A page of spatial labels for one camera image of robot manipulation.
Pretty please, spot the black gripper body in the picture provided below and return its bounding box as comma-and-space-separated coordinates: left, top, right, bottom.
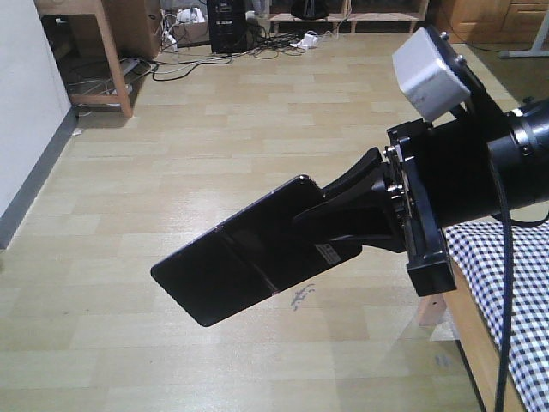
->
384, 27, 514, 296

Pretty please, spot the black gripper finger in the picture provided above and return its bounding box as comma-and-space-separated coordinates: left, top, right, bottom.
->
292, 169, 406, 252
322, 148, 386, 202

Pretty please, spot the black foldable smartphone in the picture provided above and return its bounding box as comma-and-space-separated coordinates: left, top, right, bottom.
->
151, 175, 362, 327

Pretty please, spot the checkered black white bedsheet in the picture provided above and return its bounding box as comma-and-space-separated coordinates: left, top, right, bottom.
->
445, 221, 548, 411

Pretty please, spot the white power strip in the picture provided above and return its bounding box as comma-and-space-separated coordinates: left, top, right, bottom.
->
290, 33, 319, 50

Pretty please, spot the wooden drawer cabinet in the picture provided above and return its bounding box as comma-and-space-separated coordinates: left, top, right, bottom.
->
431, 0, 548, 44

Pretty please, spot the black pyramid stand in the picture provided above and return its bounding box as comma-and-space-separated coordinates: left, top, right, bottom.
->
290, 0, 329, 21

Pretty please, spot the wooden shelf unit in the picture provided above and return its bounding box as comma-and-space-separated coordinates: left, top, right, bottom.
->
267, 0, 430, 33

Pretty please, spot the black computer tower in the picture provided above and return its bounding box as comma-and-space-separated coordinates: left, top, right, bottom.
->
207, 0, 249, 54

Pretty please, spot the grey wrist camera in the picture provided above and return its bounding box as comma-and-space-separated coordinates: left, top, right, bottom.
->
392, 27, 470, 122

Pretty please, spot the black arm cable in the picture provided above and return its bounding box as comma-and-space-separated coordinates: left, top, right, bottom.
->
488, 162, 549, 412

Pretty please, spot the wooden bed frame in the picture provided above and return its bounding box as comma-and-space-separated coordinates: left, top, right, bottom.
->
418, 259, 527, 412

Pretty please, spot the wooden desk frame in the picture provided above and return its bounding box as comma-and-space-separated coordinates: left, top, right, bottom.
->
34, 0, 134, 119

